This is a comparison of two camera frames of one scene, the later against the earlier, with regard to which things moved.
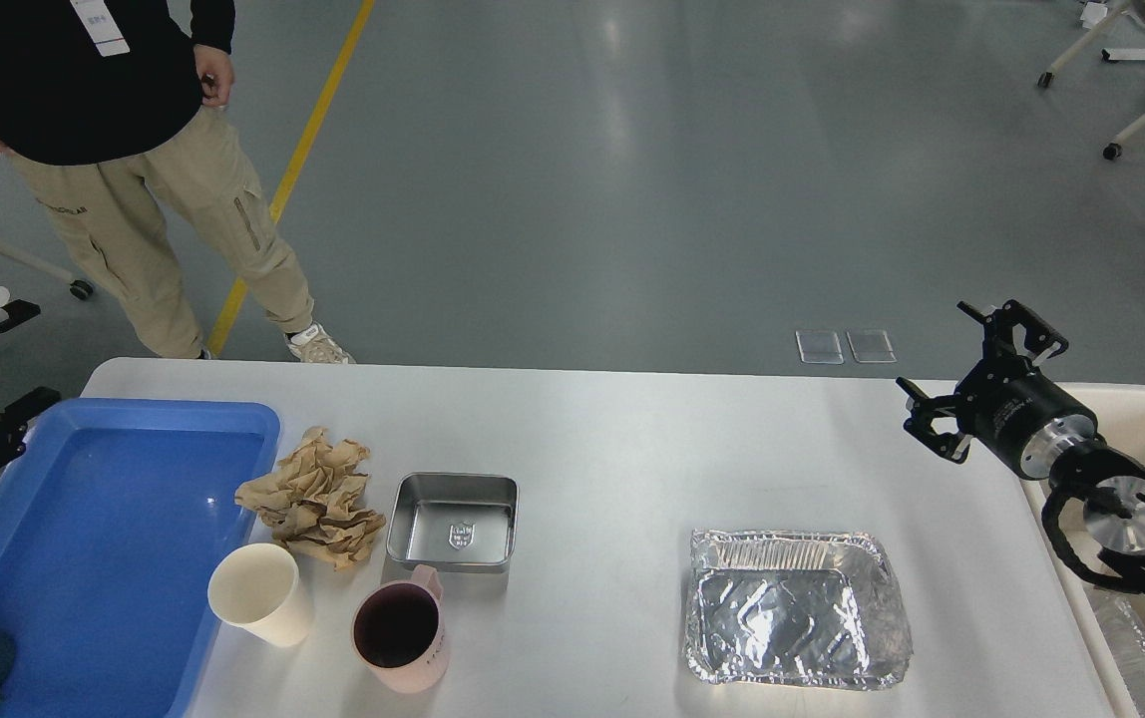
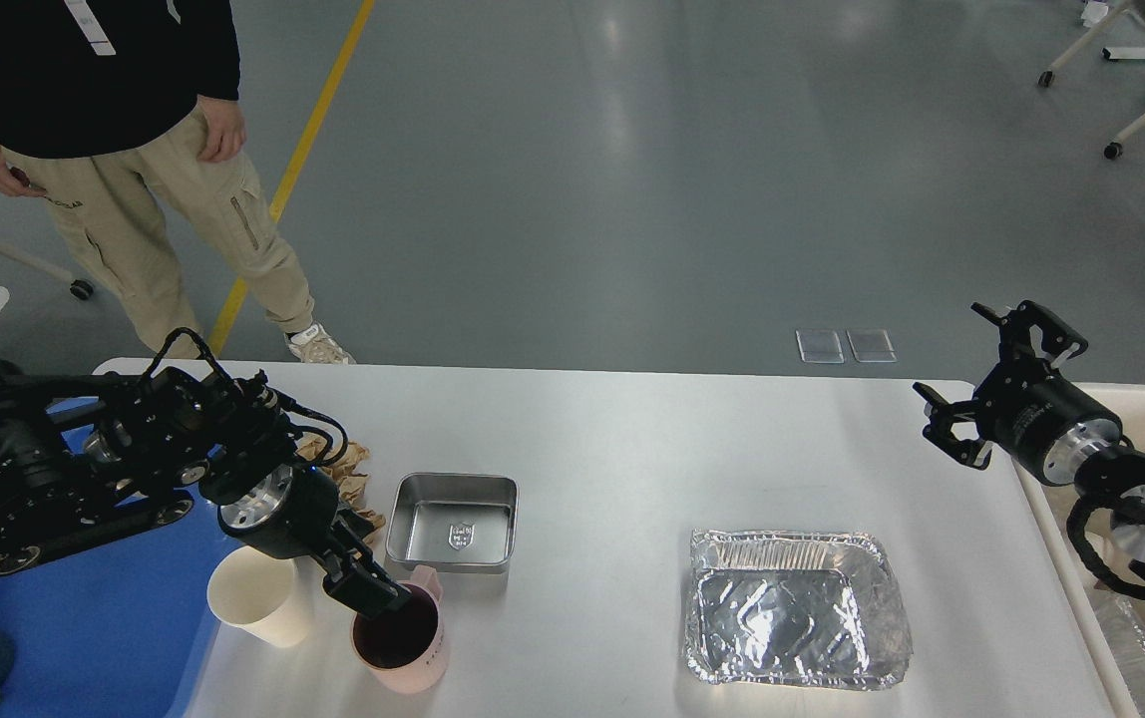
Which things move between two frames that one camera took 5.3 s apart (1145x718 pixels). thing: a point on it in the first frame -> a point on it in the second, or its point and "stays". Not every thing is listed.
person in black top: [96, 101] stays
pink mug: [400, 634] stays
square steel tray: [465, 523] stays
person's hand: [216, 74] -> [225, 129]
